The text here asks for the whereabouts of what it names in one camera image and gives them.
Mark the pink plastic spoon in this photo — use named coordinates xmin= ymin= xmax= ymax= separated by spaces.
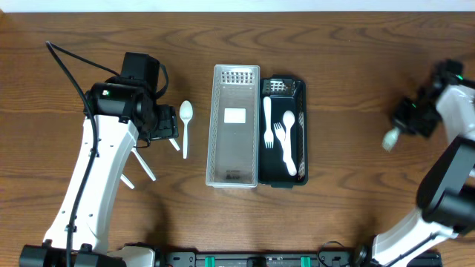
xmin=283 ymin=111 xmax=295 ymax=165

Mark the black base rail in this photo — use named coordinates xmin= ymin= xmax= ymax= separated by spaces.
xmin=122 ymin=243 xmax=445 ymax=267

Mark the white plastic spoon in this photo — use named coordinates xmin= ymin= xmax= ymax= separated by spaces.
xmin=131 ymin=147 xmax=157 ymax=181
xmin=180 ymin=100 xmax=194 ymax=159
xmin=169 ymin=138 xmax=180 ymax=151
xmin=120 ymin=174 xmax=134 ymax=189

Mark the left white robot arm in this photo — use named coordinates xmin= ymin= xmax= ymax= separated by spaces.
xmin=19 ymin=82 xmax=164 ymax=266

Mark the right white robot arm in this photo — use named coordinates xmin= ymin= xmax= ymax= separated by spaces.
xmin=349 ymin=79 xmax=474 ymax=266

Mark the clear plastic mesh basket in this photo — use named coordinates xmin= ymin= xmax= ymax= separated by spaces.
xmin=206 ymin=64 xmax=260 ymax=188

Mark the dark green mesh basket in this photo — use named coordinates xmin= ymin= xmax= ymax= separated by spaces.
xmin=258 ymin=74 xmax=309 ymax=188

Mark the mint green plastic fork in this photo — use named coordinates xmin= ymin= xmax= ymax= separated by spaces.
xmin=381 ymin=127 xmax=401 ymax=152

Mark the white plastic fork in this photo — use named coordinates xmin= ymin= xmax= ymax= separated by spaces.
xmin=274 ymin=122 xmax=297 ymax=176

